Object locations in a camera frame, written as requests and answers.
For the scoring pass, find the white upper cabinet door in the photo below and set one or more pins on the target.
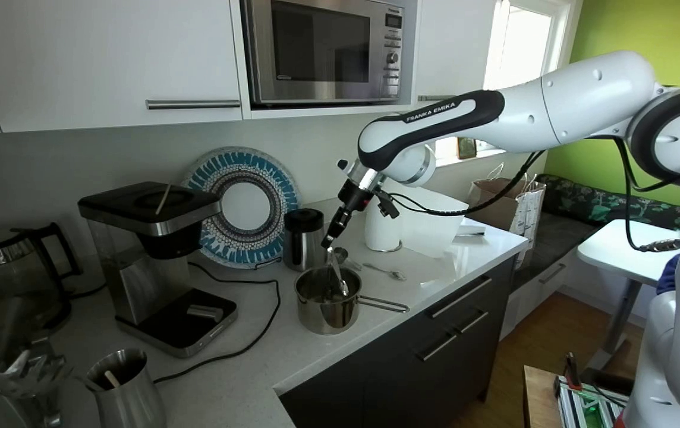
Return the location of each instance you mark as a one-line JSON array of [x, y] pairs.
[[103, 54], [451, 48]]

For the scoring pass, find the steel built-in microwave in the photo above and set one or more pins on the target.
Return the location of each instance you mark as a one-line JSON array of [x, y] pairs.
[[325, 51]]

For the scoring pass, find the large steel measuring spoon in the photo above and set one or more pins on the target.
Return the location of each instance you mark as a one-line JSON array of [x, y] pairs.
[[341, 279]]

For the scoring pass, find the white side table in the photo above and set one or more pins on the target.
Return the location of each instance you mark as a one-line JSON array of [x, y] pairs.
[[622, 250]]

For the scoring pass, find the bright window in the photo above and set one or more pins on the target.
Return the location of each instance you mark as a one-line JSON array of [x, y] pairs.
[[527, 38]]

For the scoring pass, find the dark drawer cabinet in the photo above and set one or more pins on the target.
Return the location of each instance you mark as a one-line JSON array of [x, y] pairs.
[[403, 371]]

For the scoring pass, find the blue and white plate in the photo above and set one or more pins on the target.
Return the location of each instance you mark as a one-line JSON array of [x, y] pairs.
[[271, 180]]

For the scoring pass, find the open cardboard box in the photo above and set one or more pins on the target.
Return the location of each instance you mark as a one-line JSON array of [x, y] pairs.
[[515, 205]]

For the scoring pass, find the steel scoop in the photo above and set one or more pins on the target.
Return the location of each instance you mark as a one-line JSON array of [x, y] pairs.
[[339, 254]]

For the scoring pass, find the narrow steel measuring spoon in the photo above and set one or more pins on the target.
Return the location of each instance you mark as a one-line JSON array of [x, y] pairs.
[[384, 271]]

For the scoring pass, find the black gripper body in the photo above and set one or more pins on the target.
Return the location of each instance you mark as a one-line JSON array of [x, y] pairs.
[[354, 191]]

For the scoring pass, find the steel whisk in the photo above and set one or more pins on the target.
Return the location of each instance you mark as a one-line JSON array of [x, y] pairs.
[[26, 371]]

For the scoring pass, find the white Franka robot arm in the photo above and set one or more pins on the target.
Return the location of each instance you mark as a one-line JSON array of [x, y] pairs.
[[578, 103]]

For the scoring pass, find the white low drawer unit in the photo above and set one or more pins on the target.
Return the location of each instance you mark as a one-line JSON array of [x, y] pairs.
[[539, 293]]

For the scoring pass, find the steel drip coffee maker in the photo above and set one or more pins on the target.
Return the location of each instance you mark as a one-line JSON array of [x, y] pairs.
[[151, 268]]

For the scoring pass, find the white paper towel roll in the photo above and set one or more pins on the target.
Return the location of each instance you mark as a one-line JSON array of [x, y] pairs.
[[380, 233]]

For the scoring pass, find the steel utensil cup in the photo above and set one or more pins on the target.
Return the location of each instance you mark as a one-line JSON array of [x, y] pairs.
[[128, 396]]

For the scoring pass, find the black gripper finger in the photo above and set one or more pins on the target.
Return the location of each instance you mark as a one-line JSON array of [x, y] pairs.
[[337, 227], [342, 228]]

